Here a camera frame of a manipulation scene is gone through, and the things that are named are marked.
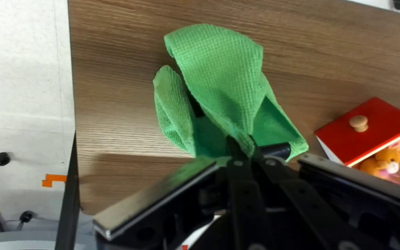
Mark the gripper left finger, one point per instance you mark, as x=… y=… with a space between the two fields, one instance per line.
x=158 y=201

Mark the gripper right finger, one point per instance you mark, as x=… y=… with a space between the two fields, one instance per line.
x=359 y=194

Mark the green cloth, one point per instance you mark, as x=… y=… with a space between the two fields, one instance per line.
x=221 y=76

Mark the orange stuffed animal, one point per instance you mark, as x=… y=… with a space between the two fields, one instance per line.
x=380 y=161

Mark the red front wooden drawer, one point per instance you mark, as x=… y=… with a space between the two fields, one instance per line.
x=384 y=139

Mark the wooden drawer knob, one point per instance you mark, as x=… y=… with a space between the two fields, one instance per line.
x=358 y=123

